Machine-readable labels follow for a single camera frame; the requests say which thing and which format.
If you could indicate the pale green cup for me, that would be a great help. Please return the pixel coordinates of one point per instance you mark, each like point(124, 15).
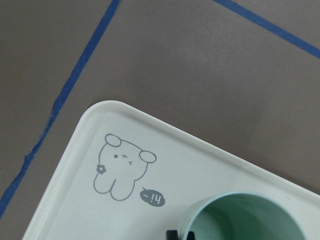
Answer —
point(238, 216)

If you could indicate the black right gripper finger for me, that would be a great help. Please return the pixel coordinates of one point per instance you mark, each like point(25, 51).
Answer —
point(173, 235)

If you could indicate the cream rabbit tray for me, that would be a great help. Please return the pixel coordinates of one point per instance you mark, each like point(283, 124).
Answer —
point(126, 175)

